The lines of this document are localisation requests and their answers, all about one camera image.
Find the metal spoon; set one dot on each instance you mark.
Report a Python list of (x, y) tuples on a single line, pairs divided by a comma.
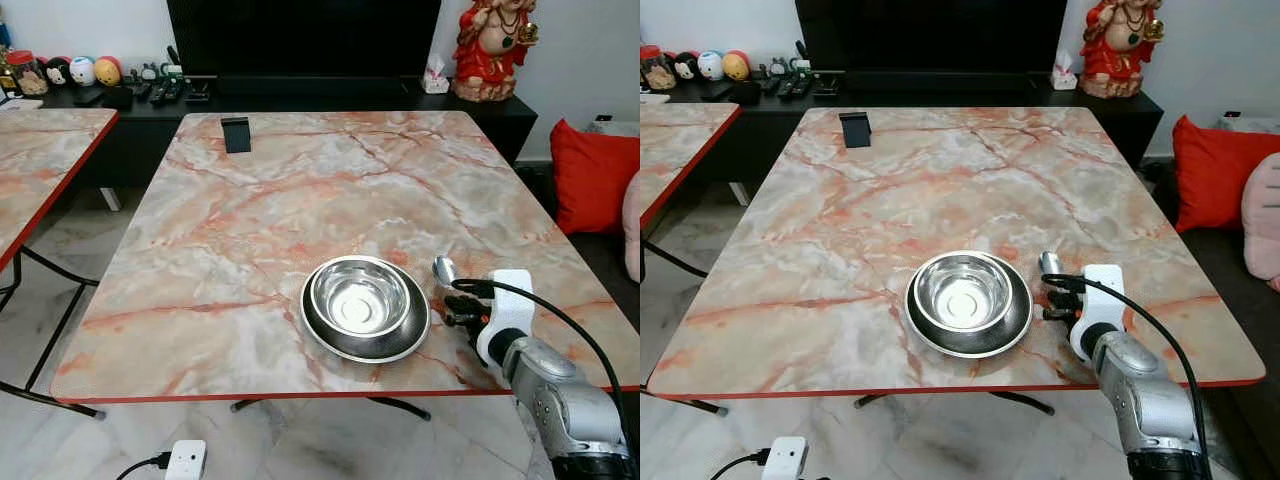
[(443, 268), (1048, 263)]

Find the stainless steel bowl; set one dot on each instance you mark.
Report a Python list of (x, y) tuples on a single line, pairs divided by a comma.
[(365, 305), (968, 300)]

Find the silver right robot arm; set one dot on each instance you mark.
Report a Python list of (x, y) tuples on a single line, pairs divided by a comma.
[(1145, 400), (560, 400)]

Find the pink cushion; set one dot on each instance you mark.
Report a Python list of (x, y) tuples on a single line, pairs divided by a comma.
[(632, 225), (1263, 220)]

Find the red cushion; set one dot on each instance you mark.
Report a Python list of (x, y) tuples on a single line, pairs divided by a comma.
[(1210, 170), (595, 175)]

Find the large marble table red edge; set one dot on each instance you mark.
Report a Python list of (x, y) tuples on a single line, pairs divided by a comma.
[(900, 195), (300, 200)]

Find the black TV console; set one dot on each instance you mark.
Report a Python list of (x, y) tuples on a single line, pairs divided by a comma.
[(1130, 120), (140, 140)]

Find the white tissue box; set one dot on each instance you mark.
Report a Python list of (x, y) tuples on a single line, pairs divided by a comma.
[(435, 80), (1064, 76)]

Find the red robed figure statue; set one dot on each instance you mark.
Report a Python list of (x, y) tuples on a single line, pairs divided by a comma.
[(1120, 50), (492, 55)]

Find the marble side table black legs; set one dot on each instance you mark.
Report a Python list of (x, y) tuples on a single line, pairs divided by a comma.
[(40, 160), (680, 145)]

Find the black television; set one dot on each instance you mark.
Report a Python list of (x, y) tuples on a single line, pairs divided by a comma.
[(930, 38), (300, 40)]

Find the small black box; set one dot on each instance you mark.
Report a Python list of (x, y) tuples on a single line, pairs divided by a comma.
[(826, 89), (198, 94)]

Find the black round plush toy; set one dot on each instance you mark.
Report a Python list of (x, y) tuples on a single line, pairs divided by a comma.
[(685, 67), (57, 72)]

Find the black remote control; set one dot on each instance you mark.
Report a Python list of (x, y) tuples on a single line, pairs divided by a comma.
[(790, 85), (160, 90)]

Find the white blue round plush toy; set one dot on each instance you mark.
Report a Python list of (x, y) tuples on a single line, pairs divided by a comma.
[(710, 66), (82, 71)]

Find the yellow red round plush toy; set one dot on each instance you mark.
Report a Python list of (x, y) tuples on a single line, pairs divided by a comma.
[(736, 66), (107, 71)]

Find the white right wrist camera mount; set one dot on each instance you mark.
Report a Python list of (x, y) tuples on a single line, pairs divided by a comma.
[(1104, 295), (513, 300)]

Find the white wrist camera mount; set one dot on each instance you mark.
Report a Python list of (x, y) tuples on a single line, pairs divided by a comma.
[(786, 458), (513, 300), (186, 460), (1104, 295)]

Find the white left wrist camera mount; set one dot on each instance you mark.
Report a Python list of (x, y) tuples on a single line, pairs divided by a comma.
[(186, 460), (786, 458)]

